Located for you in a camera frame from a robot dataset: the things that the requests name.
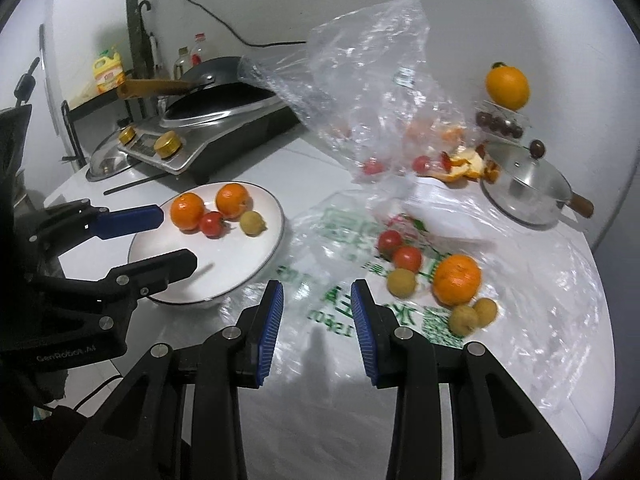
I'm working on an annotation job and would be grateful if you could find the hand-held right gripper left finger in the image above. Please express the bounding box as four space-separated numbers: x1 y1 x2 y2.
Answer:
52 279 286 480

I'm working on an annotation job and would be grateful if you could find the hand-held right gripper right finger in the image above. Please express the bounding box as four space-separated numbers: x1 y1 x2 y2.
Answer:
350 277 584 480

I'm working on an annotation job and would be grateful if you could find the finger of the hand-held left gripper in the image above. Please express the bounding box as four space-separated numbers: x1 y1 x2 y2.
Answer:
29 199 165 242
34 248 199 332

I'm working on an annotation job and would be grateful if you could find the tangerine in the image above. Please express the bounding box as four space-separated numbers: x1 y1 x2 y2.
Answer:
432 253 482 307
170 192 206 232
215 183 251 220

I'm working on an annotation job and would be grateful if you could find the white round plate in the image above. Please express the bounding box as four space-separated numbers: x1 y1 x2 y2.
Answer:
128 180 286 307

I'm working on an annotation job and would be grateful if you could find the yellow longan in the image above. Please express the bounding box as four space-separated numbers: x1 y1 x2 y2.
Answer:
448 304 479 336
238 210 266 236
472 297 500 329
386 268 417 297

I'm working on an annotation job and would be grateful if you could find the clear plastic bag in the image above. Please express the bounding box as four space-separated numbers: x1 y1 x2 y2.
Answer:
219 186 615 407
236 1 484 187

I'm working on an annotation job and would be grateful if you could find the clear box of dark fruits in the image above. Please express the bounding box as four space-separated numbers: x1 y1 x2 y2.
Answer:
473 102 532 140

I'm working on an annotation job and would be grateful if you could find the dark stick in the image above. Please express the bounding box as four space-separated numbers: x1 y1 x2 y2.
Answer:
103 172 169 196

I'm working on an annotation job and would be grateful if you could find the steel dome lid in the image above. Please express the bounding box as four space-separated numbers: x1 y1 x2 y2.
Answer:
85 132 137 183

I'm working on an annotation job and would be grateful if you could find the black shelf rack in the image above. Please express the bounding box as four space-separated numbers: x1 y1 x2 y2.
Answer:
59 67 167 167

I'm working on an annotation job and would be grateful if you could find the silver induction cooker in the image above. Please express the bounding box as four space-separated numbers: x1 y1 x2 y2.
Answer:
116 91 302 187

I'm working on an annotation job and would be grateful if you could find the yellow detergent bottle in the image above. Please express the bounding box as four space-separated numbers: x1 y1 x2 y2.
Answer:
93 45 127 94

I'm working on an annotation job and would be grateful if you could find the black umbrella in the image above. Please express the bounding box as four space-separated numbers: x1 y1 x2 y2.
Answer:
137 0 164 74

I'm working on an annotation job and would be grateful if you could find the red cap bottle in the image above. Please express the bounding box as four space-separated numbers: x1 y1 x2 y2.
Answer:
189 33 209 69

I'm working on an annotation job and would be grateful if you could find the orange peel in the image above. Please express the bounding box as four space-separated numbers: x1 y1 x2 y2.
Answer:
434 146 501 184

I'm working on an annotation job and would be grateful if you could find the dark vertical pipe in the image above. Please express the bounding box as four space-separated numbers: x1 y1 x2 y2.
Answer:
124 0 144 72

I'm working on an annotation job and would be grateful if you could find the steel pot with lid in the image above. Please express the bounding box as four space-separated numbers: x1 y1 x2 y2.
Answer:
479 138 596 229

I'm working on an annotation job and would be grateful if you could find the clear crumpled plastic bag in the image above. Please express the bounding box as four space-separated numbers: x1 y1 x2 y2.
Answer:
236 1 484 187

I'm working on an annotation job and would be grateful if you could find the large orange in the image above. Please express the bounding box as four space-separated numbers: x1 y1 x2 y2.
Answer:
485 62 531 112

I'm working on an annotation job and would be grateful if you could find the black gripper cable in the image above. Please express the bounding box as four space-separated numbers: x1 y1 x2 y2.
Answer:
30 374 127 422

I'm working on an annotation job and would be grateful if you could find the dark wok with wooden handle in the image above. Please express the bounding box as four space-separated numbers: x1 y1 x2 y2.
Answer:
116 55 242 99

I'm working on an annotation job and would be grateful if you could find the black cooker cable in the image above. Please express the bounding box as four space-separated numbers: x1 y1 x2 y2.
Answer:
174 0 309 49

